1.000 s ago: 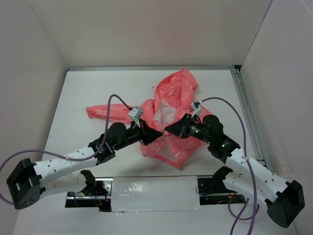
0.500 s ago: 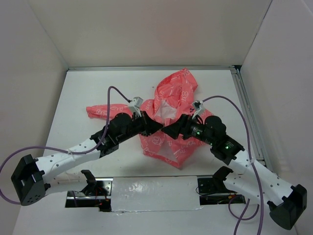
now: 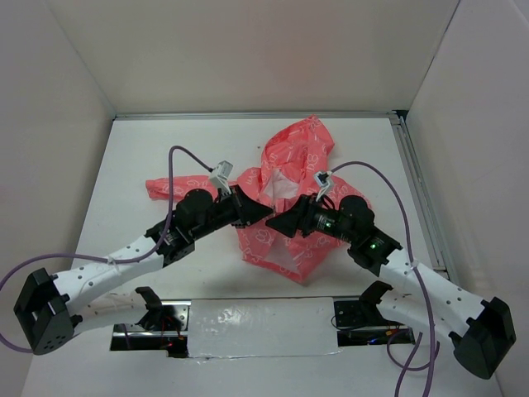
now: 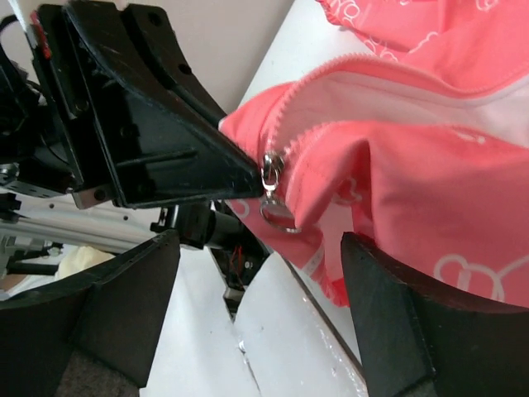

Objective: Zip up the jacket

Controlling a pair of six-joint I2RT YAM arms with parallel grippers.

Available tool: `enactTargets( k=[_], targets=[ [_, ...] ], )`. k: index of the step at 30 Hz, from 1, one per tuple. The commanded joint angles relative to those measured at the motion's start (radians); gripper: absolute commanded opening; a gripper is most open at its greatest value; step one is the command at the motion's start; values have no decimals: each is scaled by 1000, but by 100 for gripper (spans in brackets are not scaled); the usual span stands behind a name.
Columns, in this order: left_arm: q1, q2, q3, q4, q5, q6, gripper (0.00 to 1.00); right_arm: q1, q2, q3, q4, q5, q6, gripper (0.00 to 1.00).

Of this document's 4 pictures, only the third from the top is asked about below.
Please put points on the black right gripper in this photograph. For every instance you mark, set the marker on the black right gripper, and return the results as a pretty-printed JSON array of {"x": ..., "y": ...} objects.
[{"x": 288, "y": 222}]

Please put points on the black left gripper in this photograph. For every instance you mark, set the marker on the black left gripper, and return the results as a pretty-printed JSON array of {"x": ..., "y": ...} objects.
[{"x": 246, "y": 210}]

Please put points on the pink hooded jacket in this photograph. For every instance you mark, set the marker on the pink hooded jacket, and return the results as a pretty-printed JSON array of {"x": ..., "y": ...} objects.
[{"x": 288, "y": 163}]

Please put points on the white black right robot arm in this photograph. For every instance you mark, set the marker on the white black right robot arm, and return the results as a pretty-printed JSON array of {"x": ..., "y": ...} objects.
[{"x": 481, "y": 331}]

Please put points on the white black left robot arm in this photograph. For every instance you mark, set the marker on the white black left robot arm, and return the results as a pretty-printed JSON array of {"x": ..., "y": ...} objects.
[{"x": 53, "y": 309}]

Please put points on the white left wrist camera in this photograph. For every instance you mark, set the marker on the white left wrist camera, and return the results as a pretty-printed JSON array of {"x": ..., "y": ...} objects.
[{"x": 219, "y": 176}]

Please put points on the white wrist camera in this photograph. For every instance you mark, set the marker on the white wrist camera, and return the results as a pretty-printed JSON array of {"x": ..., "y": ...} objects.
[
  {"x": 324, "y": 182},
  {"x": 219, "y": 176}
]

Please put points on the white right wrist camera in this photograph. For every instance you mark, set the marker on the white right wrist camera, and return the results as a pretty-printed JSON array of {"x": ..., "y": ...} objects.
[{"x": 324, "y": 182}]

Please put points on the silver base rail with tape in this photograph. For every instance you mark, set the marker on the silver base rail with tape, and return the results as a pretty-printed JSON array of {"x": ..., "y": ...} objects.
[{"x": 251, "y": 328}]

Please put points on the aluminium frame rail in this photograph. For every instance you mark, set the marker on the aluminium frame rail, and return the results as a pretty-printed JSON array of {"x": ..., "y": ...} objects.
[{"x": 373, "y": 152}]

